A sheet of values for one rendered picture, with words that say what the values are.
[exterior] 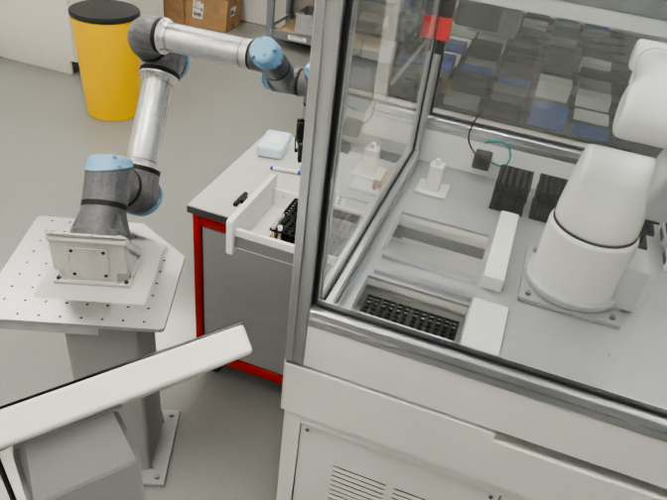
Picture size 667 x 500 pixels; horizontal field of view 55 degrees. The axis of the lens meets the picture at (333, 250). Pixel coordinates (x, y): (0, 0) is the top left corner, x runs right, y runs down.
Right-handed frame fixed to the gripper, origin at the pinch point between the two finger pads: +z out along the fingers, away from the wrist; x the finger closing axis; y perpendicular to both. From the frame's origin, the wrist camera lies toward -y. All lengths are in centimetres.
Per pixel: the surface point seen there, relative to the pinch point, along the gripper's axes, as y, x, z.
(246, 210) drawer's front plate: 22.7, 15.9, -0.6
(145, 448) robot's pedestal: 55, 26, 79
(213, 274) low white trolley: 31, -11, 39
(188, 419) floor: 42, 5, 90
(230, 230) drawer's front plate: 27.4, 23.0, 1.1
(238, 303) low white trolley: 23, -7, 49
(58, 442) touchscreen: 57, 100, -12
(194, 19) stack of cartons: 29, -435, 65
